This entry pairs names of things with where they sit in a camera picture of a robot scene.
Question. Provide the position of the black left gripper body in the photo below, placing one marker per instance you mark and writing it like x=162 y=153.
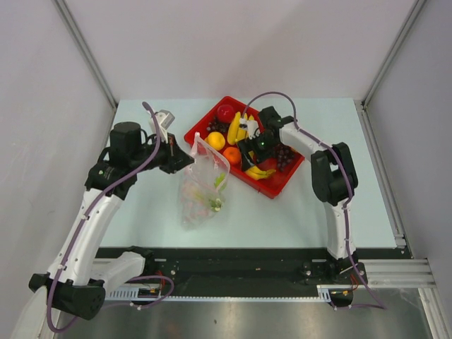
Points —
x=167 y=148

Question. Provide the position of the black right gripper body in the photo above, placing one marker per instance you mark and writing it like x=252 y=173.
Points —
x=263 y=142

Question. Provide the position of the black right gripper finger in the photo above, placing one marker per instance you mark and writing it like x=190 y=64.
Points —
x=245 y=147
x=257 y=157

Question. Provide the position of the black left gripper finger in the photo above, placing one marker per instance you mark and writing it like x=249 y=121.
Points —
x=180 y=165
x=179 y=154

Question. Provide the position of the orange fruit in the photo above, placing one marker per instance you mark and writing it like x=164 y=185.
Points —
x=232 y=155

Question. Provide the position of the curved yellow banana bunch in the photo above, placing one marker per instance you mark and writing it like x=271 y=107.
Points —
x=257 y=174

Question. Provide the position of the clear pink-dotted zip bag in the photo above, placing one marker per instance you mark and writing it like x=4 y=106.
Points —
x=208 y=164

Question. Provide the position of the green celery stalk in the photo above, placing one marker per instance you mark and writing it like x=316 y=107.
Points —
x=212 y=198

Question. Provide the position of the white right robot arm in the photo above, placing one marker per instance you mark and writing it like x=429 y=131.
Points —
x=333 y=175

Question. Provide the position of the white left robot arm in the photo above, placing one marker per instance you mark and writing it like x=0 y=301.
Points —
x=71 y=283

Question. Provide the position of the red plastic tray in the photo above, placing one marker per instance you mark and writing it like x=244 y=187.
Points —
x=269 y=187

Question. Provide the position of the straight yellow banana bunch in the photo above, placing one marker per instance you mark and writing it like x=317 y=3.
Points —
x=235 y=132

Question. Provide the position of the red grape bunch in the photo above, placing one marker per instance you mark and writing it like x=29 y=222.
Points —
x=284 y=156

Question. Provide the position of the dark grape bunch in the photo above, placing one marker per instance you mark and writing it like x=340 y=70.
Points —
x=217 y=125

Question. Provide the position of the yellow lemon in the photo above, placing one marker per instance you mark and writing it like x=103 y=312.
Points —
x=215 y=140

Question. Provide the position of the red pomegranate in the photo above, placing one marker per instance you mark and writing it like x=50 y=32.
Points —
x=225 y=113

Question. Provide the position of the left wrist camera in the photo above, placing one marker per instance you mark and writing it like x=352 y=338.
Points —
x=164 y=119

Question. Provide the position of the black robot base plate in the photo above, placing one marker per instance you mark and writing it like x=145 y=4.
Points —
x=248 y=273

